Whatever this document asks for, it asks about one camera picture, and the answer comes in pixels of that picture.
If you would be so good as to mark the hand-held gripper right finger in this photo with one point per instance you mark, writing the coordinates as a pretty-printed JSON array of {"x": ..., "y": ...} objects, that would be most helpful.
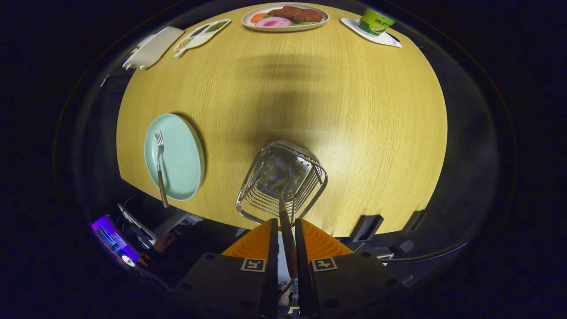
[{"x": 350, "y": 283}]

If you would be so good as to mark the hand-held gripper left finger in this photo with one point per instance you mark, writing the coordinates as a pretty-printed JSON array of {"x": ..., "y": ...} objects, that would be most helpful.
[{"x": 221, "y": 283}]

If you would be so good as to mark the white power strip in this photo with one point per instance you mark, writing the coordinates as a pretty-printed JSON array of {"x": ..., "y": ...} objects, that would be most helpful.
[{"x": 135, "y": 221}]

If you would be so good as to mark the purple lit device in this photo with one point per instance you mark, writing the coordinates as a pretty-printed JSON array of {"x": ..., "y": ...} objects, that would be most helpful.
[{"x": 113, "y": 239}]

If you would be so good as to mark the pale green round plate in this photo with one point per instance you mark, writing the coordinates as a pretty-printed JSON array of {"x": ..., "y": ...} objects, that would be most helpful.
[{"x": 181, "y": 155}]

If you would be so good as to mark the white divided seasoning dish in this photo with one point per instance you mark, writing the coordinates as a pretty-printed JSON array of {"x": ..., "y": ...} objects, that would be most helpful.
[{"x": 199, "y": 39}]

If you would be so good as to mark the white square coaster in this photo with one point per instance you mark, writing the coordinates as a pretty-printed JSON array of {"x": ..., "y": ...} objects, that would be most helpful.
[{"x": 390, "y": 40}]

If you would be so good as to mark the white toaster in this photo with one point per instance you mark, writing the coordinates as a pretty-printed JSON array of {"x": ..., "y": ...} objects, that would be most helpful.
[{"x": 155, "y": 46}]

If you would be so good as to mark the green label drink bottle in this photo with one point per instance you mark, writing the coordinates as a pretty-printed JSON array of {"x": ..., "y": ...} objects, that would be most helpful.
[{"x": 374, "y": 22}]

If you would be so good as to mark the pink ham slice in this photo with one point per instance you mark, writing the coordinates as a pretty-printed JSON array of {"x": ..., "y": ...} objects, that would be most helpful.
[{"x": 272, "y": 22}]

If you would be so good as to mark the white oval food plate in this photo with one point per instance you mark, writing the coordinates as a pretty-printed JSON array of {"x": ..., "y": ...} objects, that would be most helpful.
[{"x": 323, "y": 17}]

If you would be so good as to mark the orange carrot slice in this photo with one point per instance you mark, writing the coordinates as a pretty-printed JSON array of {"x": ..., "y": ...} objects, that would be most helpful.
[{"x": 258, "y": 17}]

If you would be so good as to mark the brown meat pieces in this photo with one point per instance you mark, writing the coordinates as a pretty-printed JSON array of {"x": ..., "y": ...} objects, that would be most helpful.
[{"x": 297, "y": 13}]

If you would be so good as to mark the black table bracket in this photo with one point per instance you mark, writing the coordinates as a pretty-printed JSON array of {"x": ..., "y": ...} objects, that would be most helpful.
[
  {"x": 415, "y": 220},
  {"x": 366, "y": 228}
]

